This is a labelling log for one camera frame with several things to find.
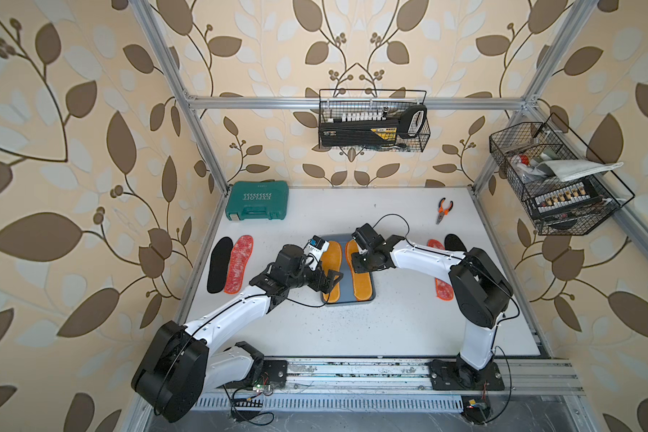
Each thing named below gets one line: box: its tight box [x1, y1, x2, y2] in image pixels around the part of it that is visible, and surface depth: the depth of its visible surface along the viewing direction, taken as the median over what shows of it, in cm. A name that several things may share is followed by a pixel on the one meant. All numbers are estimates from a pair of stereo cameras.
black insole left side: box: [207, 236, 234, 294], surface depth 98 cm
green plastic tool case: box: [225, 180, 289, 221], surface depth 114 cm
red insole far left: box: [224, 234, 254, 295], surface depth 101 cm
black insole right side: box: [444, 233, 468, 252], surface depth 104 cm
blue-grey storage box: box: [321, 233, 377, 307], surface depth 92 cm
